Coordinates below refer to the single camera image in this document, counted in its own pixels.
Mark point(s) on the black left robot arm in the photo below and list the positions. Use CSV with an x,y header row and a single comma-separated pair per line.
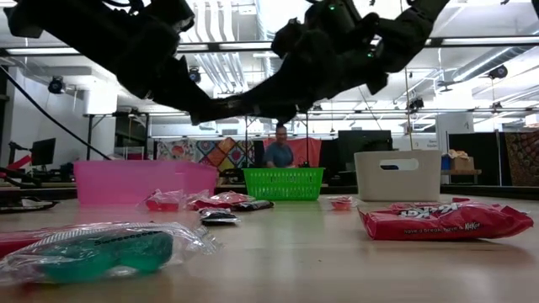
x,y
63,29

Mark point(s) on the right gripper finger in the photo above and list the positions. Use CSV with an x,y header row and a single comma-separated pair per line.
x,y
261,107

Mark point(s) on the blue bin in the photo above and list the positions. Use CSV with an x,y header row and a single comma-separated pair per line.
x,y
445,163

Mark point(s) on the teal gummy in clear wrapper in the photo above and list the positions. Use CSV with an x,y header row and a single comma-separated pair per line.
x,y
105,252

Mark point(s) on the black ceiling spotlight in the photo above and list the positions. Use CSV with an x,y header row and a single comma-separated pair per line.
x,y
498,71
56,85
194,76
416,104

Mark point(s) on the pink plastic bin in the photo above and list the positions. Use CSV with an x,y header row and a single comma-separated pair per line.
x,y
126,181

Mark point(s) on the red hanging cloth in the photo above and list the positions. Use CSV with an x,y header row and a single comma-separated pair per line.
x,y
307,151

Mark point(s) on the black partition panel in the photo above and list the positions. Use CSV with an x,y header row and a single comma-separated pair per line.
x,y
484,147

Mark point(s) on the red gummy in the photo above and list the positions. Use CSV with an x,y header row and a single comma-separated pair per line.
x,y
227,200
162,204
342,203

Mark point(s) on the red KitKat candy bar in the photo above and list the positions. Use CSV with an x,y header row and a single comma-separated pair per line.
x,y
17,244
442,225

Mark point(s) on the wooden side table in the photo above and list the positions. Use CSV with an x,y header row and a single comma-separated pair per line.
x,y
461,172

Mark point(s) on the person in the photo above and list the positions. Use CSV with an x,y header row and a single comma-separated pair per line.
x,y
279,153

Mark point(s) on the colourful patchwork quilt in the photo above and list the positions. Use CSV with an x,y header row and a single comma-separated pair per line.
x,y
219,153

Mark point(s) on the black computer monitor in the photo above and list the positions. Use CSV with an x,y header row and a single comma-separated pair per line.
x,y
43,151

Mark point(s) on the black metal rig frame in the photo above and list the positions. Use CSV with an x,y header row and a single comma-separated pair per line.
x,y
488,191

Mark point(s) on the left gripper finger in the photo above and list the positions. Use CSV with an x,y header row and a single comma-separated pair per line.
x,y
193,99

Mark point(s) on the cardboard box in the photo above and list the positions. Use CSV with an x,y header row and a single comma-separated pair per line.
x,y
462,163

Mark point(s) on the brown patterned wall hanging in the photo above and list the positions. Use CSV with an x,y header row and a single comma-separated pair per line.
x,y
522,157

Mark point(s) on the brown Hershey's candy bar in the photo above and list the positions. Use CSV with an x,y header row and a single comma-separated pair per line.
x,y
219,216
252,205

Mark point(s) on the green plastic mesh basket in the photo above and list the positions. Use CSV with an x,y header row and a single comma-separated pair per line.
x,y
282,183

